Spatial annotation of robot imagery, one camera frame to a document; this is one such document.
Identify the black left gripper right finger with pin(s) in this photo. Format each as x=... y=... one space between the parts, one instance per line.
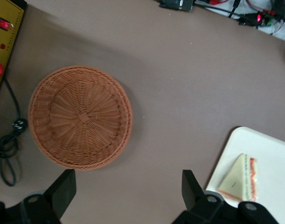
x=198 y=205

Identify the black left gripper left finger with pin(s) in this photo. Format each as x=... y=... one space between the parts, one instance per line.
x=53 y=198

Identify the triangle sandwich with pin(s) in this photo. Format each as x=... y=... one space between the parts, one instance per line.
x=236 y=177

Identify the round brown wicker basket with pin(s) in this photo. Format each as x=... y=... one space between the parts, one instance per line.
x=81 y=119

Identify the cream plastic tray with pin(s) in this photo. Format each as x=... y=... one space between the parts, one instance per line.
x=273 y=158

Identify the black appliance yellow control panel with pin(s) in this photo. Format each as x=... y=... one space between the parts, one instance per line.
x=7 y=46

